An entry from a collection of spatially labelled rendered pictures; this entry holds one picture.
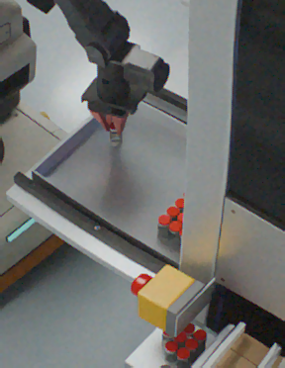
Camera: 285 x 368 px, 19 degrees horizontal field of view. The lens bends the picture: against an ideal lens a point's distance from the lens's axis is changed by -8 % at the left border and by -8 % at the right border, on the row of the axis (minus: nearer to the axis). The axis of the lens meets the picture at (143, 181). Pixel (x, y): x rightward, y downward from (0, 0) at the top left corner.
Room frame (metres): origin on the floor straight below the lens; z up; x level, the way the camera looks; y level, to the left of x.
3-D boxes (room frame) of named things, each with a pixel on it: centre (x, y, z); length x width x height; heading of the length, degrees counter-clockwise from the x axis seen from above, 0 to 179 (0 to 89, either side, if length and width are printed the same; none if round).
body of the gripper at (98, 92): (1.18, 0.05, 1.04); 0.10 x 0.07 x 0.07; 67
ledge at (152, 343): (0.71, -0.06, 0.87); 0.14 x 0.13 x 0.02; 52
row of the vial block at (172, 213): (1.03, -0.08, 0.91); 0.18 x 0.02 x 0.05; 142
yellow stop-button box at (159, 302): (0.75, -0.04, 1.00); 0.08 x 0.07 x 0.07; 52
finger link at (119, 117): (1.18, 0.05, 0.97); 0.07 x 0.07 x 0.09; 67
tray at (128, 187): (1.08, -0.01, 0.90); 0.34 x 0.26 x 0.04; 52
